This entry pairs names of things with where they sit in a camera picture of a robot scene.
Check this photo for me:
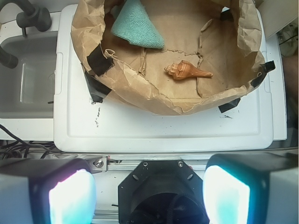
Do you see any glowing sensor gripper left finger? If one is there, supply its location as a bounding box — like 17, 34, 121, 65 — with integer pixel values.
0, 158, 96, 224

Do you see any torn brown paper bag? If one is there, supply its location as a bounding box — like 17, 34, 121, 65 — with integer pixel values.
71, 0, 265, 115

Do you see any black tape piece lower right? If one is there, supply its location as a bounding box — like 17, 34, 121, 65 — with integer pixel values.
218, 98, 241, 113

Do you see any aluminium rail with bracket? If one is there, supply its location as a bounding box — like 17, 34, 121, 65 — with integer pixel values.
49, 153, 212, 173

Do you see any black tape piece lower left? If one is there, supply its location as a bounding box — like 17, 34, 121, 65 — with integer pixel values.
85, 71, 112, 103

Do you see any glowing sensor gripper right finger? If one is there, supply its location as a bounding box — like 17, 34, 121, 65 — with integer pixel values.
203, 153, 299, 224

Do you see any orange spiral conch shell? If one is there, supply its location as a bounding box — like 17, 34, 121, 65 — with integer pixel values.
164, 60, 213, 80

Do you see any black cables bundle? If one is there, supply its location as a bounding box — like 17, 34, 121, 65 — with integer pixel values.
0, 124, 57, 160

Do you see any grey sink basin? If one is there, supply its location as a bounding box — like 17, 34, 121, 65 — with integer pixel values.
0, 31, 57, 119

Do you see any teal microfibre cloth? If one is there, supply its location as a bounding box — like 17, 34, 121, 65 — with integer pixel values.
110, 0, 164, 49

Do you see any white plastic bin lid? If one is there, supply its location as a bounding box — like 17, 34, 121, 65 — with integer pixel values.
54, 5, 274, 154

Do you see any dark grey faucet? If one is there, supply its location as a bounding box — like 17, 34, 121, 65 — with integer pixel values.
0, 0, 52, 69

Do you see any black octagonal mount plate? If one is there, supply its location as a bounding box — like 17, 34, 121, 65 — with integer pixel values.
118, 160, 210, 224

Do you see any black tape piece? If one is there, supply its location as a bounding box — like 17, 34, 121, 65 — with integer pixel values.
218, 98, 241, 113
87, 44, 114, 76
85, 71, 112, 103
250, 61, 276, 89

